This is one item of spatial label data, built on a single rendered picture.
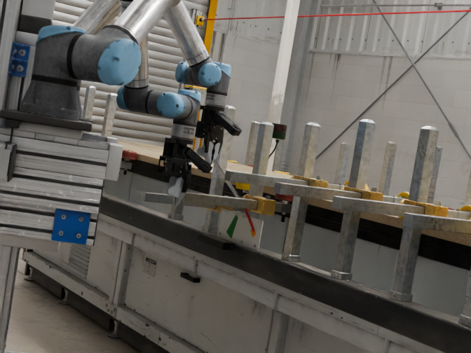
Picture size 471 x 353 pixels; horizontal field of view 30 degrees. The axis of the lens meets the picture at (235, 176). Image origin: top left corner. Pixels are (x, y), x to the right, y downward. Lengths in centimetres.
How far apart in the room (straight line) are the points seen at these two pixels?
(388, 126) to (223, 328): 872
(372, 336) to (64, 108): 105
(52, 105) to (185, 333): 176
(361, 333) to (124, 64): 101
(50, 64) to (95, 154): 25
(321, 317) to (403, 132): 926
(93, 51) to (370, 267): 115
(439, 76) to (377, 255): 892
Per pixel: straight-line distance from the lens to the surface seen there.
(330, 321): 266
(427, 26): 1192
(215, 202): 283
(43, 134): 226
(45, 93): 225
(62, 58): 224
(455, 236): 249
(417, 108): 1177
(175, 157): 274
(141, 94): 268
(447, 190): 1132
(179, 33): 290
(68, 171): 225
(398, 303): 238
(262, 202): 290
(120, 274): 425
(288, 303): 282
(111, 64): 218
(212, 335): 360
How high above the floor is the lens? 108
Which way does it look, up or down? 3 degrees down
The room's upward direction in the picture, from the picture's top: 9 degrees clockwise
